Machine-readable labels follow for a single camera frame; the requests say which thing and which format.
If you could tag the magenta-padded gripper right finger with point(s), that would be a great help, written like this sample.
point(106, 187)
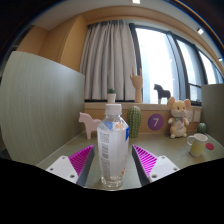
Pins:
point(161, 166)

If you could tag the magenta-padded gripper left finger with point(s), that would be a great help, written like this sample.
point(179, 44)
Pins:
point(63, 166)

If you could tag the clear plastic water bottle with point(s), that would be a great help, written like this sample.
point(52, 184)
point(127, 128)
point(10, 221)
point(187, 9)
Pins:
point(112, 150)

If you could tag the pale yellow cup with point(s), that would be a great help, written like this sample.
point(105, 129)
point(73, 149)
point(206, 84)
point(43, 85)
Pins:
point(197, 146)

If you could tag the purple round number sign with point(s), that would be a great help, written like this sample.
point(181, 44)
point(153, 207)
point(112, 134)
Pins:
point(155, 122)

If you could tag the beige plush mouse toy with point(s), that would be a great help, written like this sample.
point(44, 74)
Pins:
point(178, 123)

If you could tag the pink horse figurine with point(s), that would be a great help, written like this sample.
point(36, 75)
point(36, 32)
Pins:
point(88, 125)

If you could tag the flat round red coaster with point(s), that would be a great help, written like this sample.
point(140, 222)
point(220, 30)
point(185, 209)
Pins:
point(210, 146)

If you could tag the tall green cactus ornament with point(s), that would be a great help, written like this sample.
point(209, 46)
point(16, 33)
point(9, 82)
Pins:
point(134, 121)

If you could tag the round green cactus ornament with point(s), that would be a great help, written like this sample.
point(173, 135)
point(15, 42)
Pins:
point(202, 128)

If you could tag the grey-green desk partition panel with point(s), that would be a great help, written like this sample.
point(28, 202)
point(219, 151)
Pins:
point(213, 110)
point(40, 106)

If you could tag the black horse figurine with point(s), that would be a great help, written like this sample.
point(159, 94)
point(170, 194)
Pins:
point(162, 92)

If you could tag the wooden hand model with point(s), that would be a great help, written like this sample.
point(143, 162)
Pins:
point(137, 85)

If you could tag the dark-framed window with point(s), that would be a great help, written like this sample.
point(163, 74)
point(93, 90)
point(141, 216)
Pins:
point(156, 60)

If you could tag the grey curtain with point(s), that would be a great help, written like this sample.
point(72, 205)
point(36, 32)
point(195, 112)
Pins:
point(106, 63)

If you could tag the ceiling lights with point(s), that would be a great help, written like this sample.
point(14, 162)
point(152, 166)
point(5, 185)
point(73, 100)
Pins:
point(200, 31)

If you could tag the white wall socket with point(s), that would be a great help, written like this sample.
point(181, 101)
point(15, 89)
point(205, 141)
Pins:
point(197, 116)
point(190, 116)

